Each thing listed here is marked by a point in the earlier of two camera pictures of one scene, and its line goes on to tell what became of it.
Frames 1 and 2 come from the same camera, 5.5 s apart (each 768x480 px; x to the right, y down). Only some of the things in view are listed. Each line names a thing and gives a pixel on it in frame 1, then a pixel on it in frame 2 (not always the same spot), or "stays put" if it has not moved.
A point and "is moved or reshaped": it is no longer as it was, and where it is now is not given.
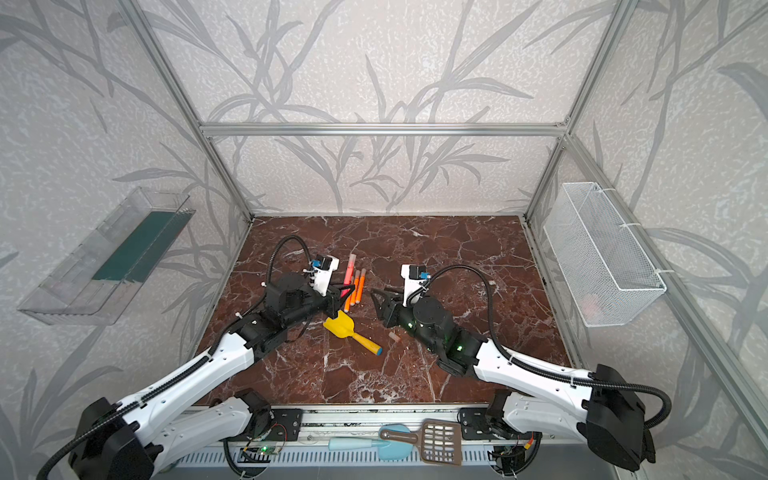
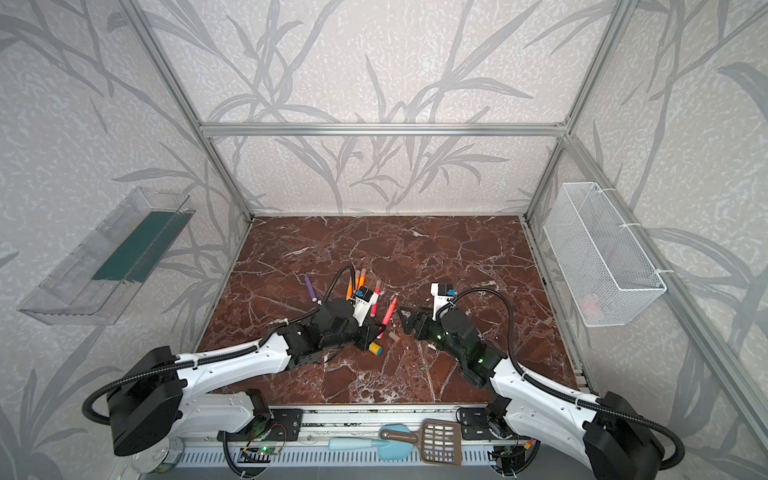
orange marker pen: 361,286 stays put
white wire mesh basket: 608,275 stays put
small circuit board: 268,449 stays put
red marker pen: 350,270 is moved or reshaped
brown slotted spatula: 441,441 stays put
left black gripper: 330,302 to 363,332
